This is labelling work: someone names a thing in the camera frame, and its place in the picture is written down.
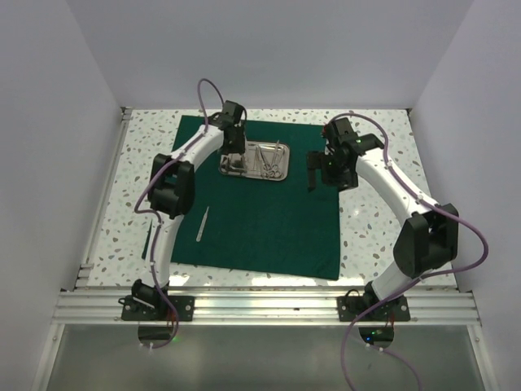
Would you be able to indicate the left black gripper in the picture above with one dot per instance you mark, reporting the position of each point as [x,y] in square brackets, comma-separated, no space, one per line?
[239,147]

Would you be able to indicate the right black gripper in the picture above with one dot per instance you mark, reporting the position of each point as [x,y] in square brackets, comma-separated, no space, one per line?
[315,160]

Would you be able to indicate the green surgical cloth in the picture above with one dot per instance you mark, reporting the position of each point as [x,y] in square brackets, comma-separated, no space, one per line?
[257,225]

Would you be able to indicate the steel tweezers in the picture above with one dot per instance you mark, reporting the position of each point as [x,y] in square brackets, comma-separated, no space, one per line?
[202,225]

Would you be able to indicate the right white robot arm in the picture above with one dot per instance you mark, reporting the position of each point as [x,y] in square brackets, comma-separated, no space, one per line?
[429,231]

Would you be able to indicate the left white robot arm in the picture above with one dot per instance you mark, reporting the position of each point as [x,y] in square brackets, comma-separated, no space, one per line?
[169,196]

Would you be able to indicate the steel surgical scissors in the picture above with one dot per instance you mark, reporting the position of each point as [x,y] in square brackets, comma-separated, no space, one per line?
[272,170]

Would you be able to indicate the steel forceps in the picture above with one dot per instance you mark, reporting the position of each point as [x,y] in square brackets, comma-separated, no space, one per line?
[260,158]

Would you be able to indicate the steel instrument tray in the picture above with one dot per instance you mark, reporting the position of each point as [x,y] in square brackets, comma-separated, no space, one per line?
[252,170]

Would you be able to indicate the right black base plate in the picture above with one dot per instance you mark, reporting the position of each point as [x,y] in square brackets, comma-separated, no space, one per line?
[401,311]

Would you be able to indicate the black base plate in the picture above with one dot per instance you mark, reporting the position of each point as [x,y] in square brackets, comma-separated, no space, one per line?
[401,311]
[181,308]

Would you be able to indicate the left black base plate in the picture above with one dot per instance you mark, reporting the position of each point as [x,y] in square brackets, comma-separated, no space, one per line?
[181,308]

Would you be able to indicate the aluminium mounting rail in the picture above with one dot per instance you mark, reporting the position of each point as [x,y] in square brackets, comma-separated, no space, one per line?
[266,306]

